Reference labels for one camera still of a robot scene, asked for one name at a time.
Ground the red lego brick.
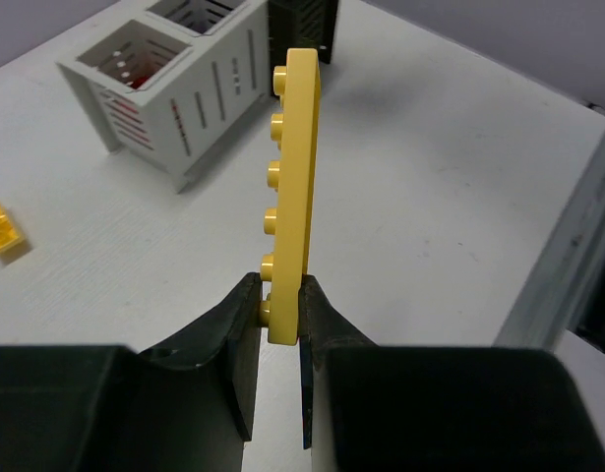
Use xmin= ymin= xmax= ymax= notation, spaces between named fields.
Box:
xmin=126 ymin=61 xmax=163 ymax=89

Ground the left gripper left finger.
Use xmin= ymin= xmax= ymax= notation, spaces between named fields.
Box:
xmin=0 ymin=272 xmax=261 ymax=471

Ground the white double bin container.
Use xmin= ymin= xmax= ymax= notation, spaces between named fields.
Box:
xmin=57 ymin=1 xmax=270 ymax=192

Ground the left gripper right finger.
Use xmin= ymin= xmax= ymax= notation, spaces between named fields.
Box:
xmin=298 ymin=275 xmax=605 ymax=471

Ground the black double bin container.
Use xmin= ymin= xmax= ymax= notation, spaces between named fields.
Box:
xmin=268 ymin=0 xmax=339 ymax=87

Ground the long yellow lego brick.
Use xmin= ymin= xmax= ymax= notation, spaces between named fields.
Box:
xmin=260 ymin=48 xmax=321 ymax=345

